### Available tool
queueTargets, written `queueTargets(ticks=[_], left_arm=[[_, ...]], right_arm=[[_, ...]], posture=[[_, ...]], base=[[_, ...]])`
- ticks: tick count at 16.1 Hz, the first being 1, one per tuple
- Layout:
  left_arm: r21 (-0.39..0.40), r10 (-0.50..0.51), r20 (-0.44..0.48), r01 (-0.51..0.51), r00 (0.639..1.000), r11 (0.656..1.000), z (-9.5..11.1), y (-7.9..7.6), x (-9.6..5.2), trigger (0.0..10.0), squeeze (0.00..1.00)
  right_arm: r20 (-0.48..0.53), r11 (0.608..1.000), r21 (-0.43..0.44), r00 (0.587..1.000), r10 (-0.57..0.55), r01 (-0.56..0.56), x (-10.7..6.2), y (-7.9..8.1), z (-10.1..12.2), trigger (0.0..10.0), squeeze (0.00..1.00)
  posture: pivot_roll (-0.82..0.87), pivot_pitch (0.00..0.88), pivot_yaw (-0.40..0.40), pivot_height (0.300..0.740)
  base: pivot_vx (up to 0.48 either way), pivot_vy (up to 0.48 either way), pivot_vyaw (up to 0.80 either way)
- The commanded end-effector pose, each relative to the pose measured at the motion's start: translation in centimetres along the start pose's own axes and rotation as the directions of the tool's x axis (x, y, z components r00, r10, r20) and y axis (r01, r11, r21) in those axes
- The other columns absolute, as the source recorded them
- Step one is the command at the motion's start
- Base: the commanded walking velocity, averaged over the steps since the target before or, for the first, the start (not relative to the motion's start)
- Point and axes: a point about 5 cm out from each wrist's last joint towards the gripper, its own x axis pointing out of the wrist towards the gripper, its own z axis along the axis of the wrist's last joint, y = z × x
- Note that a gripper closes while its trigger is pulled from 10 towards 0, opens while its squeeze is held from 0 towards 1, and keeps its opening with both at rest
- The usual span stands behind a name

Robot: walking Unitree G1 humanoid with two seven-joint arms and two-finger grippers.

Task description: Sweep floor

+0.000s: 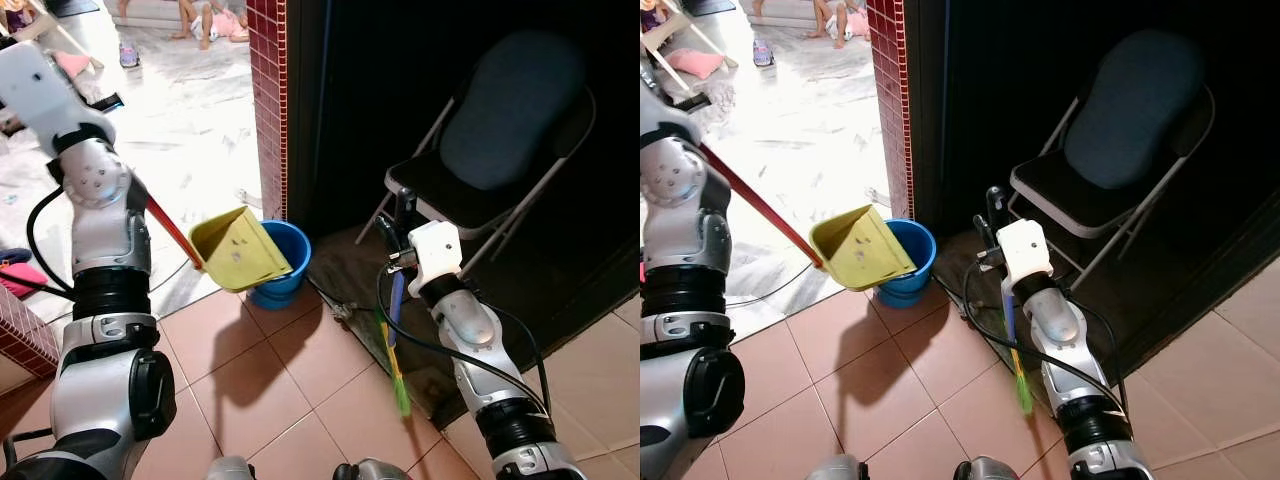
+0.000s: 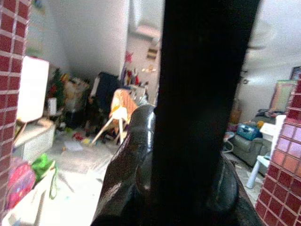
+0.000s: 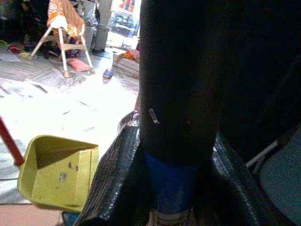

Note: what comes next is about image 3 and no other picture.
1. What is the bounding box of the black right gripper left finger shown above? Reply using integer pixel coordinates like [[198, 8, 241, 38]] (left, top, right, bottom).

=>
[[75, 110, 151, 226]]

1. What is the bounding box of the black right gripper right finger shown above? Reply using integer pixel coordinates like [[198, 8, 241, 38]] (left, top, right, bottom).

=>
[[191, 134, 290, 226]]

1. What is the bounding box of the yellow-green dustpan with red handle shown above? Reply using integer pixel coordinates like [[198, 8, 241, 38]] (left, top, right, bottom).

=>
[[0, 116, 100, 212]]

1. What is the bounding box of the blue broom with black grip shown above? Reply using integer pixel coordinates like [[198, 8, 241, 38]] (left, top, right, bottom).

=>
[[138, 0, 223, 226]]

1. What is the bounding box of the white floor mattress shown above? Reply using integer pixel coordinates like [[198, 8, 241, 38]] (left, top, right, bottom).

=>
[[112, 52, 141, 74]]

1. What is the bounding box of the red cloth on floor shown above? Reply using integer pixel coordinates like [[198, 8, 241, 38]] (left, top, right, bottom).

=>
[[8, 44, 23, 54]]

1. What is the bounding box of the blue-grey chair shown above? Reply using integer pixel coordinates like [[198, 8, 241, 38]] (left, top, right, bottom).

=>
[[257, 124, 301, 226]]

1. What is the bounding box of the blue plastic bucket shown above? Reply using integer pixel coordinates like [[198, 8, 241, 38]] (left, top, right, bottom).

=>
[[61, 210, 82, 226]]

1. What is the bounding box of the blue sandal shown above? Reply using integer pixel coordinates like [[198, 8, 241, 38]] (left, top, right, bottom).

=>
[[102, 67, 115, 79]]

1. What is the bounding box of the pink pillow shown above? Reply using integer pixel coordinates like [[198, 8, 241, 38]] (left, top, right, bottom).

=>
[[66, 58, 93, 73]]

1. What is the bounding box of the child in orange clothes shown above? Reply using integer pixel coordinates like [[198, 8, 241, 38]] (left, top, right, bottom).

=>
[[116, 48, 141, 64]]

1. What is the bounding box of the grey waste bin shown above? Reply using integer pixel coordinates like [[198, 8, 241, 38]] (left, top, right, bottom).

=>
[[95, 23, 111, 51]]

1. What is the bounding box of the white high chair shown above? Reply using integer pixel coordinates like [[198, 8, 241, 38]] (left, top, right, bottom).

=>
[[28, 0, 96, 78]]

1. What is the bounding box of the orange patterned cloth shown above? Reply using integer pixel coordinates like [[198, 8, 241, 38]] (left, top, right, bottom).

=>
[[46, 0, 86, 38]]

